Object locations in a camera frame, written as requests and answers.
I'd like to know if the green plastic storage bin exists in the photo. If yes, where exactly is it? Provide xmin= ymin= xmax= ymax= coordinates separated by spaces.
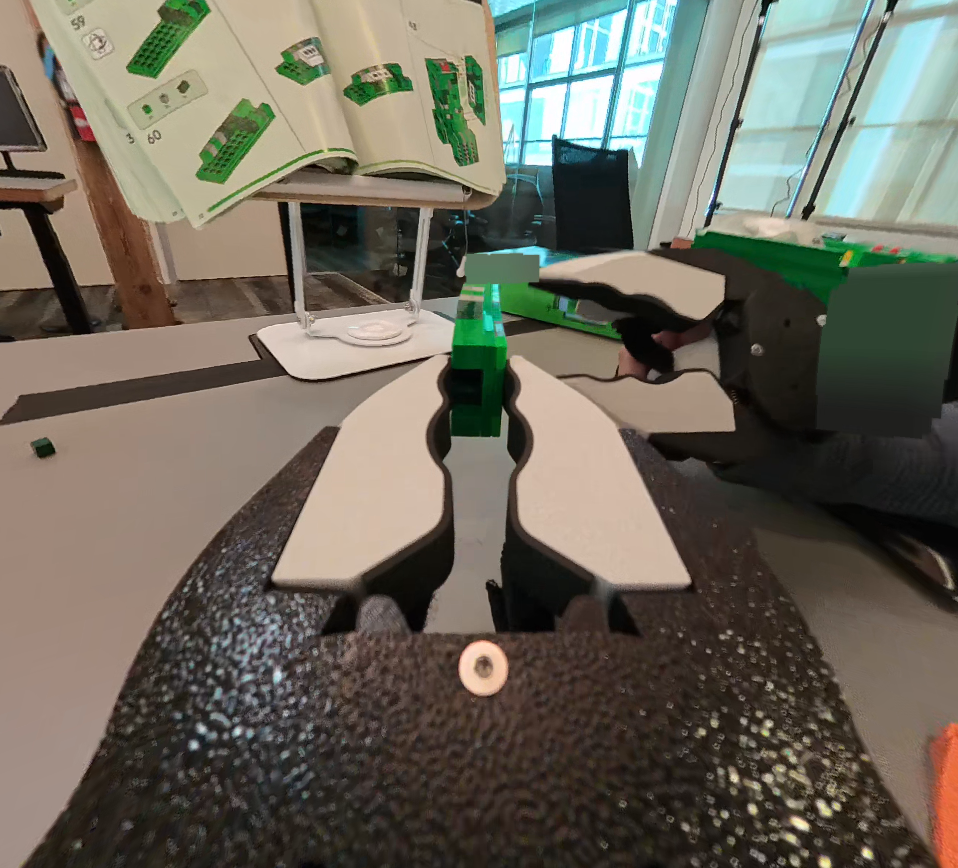
xmin=692 ymin=224 xmax=958 ymax=311

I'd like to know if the black office chair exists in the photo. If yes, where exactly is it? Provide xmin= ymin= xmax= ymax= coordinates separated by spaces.
xmin=552 ymin=135 xmax=636 ymax=251

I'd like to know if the white book stand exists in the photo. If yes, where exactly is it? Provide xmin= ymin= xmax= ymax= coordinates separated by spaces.
xmin=254 ymin=168 xmax=496 ymax=383

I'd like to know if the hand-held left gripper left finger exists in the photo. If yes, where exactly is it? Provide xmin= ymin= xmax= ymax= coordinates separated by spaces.
xmin=269 ymin=354 xmax=458 ymax=594

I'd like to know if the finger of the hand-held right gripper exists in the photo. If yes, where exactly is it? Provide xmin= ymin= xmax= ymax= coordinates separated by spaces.
xmin=537 ymin=250 xmax=728 ymax=332
xmin=557 ymin=370 xmax=739 ymax=436

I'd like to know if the wooden post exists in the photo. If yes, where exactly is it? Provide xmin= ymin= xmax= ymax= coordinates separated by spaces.
xmin=71 ymin=131 xmax=182 ymax=329

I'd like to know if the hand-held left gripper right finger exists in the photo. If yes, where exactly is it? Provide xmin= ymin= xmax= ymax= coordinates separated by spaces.
xmin=505 ymin=355 xmax=695 ymax=594

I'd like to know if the computer monitor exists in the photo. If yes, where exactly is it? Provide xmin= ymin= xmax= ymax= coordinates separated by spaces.
xmin=0 ymin=66 xmax=48 ymax=152

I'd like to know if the green lego side panel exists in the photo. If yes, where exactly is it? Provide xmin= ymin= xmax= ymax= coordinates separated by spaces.
xmin=448 ymin=280 xmax=510 ymax=440

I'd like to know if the standing desk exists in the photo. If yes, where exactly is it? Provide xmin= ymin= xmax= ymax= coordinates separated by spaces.
xmin=0 ymin=168 xmax=91 ymax=334

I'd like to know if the lego instruction booklet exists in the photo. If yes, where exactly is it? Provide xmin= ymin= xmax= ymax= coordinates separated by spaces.
xmin=0 ymin=0 xmax=506 ymax=231

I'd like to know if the person's right hand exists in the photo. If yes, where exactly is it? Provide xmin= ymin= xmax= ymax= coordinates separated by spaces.
xmin=650 ymin=324 xmax=714 ymax=354

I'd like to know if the green lego set box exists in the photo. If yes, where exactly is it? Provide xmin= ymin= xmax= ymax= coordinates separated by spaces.
xmin=500 ymin=280 xmax=624 ymax=343

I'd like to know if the white plastic bag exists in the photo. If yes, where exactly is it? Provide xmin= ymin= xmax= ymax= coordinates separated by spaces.
xmin=737 ymin=212 xmax=820 ymax=240

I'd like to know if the red fire extinguisher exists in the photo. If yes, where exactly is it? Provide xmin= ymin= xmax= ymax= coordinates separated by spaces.
xmin=58 ymin=71 xmax=98 ymax=142

